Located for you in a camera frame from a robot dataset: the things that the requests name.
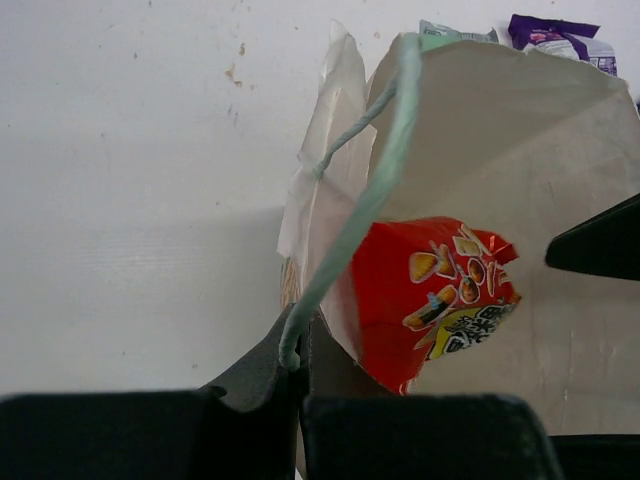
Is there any grey snack packet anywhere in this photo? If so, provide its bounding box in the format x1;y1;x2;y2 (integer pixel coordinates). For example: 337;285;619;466
419;20;499;51

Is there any purple snack packet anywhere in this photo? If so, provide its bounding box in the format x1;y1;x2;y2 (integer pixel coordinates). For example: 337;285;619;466
507;14;618;77

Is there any green paper bag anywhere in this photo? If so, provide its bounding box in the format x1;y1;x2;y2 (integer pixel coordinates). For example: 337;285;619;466
277;19;640;480

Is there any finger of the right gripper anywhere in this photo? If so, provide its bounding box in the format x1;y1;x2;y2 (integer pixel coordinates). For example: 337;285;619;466
545;194;640;280

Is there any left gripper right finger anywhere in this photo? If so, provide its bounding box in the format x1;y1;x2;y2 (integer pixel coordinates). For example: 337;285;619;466
300;315;563;479

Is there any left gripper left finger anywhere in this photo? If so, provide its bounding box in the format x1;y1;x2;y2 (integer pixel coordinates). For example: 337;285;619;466
1;316;297;479

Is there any red snack packet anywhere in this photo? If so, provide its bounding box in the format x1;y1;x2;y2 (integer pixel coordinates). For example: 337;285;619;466
351;217;521;395

